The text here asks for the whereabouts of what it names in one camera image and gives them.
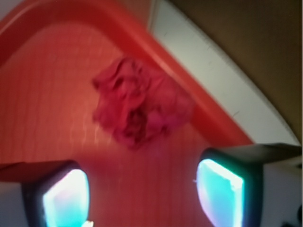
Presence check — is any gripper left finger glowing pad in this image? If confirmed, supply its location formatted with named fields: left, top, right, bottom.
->
left=0, top=160, right=93, bottom=227

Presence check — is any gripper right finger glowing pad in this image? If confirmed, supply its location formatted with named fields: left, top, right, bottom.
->
left=196, top=143, right=303, bottom=227

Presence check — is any red paper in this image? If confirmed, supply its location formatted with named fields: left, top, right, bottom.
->
left=92, top=57, right=195, bottom=148

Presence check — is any red plastic tray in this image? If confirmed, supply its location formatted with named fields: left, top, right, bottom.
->
left=0, top=0, right=252, bottom=227

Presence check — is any brown cardboard panel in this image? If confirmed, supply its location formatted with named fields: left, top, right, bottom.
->
left=171, top=0, right=302, bottom=144

